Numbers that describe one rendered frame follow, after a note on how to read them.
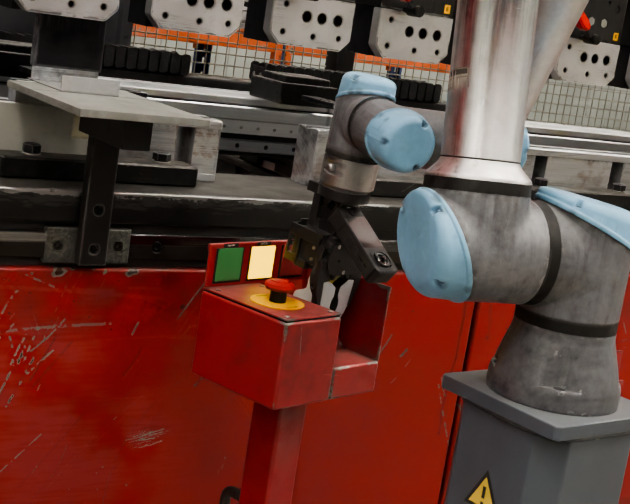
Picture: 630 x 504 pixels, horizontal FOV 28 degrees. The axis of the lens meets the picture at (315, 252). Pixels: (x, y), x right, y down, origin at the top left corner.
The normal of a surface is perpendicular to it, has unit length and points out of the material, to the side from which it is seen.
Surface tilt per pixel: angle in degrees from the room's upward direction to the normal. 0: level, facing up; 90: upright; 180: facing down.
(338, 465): 90
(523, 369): 73
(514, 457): 90
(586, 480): 90
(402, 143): 94
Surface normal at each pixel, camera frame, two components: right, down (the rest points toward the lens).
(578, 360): 0.18, -0.09
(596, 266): 0.35, 0.23
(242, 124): 0.53, 0.25
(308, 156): -0.83, -0.02
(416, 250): -0.93, 0.07
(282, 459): 0.72, 0.24
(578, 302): -0.06, 0.19
